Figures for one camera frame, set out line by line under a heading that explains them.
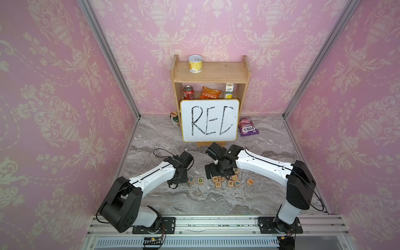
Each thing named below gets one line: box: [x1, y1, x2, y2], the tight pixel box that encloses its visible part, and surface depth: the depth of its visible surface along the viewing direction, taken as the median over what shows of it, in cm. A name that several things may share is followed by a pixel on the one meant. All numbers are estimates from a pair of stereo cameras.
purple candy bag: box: [238, 116, 260, 137], surface depth 111 cm
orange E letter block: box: [246, 178, 255, 187], surface depth 87 cm
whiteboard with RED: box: [179, 98, 241, 143], surface depth 96 cm
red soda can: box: [182, 84, 195, 100], surface depth 92 cm
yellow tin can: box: [188, 54, 203, 74], surface depth 82 cm
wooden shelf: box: [169, 54, 252, 127], surface depth 84 cm
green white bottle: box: [169, 111, 180, 128], surface depth 108 cm
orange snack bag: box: [200, 85, 222, 100], surface depth 101 cm
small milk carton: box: [225, 82, 235, 99], surface depth 91 cm
